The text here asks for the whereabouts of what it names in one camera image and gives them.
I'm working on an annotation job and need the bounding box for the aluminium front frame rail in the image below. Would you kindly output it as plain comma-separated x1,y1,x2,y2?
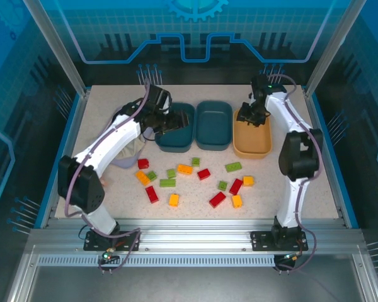
28,218,366,255

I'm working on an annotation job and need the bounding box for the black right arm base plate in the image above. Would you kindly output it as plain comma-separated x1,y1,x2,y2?
250,231,309,252

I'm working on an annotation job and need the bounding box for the small LED circuit board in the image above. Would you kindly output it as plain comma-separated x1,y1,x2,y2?
283,251,303,264
102,248,119,262

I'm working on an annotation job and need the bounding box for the slotted grey cable duct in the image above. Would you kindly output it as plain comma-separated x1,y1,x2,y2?
37,255,277,267

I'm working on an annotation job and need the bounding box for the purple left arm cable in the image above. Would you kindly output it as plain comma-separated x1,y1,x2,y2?
62,78,152,274

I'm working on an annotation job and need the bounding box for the yellow plastic container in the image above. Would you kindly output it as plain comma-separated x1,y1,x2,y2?
232,108,273,160

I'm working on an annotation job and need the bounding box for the blue table side rail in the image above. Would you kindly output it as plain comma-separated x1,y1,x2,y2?
34,89,91,229
302,86,360,229

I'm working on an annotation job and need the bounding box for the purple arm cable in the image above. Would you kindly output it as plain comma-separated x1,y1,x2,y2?
266,74,324,273
62,78,152,274

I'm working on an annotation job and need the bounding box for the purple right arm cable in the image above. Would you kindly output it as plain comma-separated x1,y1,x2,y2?
266,74,324,273

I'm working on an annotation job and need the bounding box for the aluminium frame post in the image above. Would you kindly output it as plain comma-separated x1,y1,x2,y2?
22,0,91,97
304,0,357,97

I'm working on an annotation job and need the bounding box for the long red lego brick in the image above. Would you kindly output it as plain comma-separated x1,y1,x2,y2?
209,191,227,208
144,186,159,204
229,178,244,195

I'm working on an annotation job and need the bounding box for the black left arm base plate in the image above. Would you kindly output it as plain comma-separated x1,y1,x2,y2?
83,230,141,252

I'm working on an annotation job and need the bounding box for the thin black camera cable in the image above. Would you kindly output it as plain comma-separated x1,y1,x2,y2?
144,127,160,143

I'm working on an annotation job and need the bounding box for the teal plastic container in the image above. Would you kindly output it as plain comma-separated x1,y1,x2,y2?
154,102,197,154
195,99,234,152

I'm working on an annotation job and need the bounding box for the beige cloth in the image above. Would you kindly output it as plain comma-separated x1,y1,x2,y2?
117,138,146,160

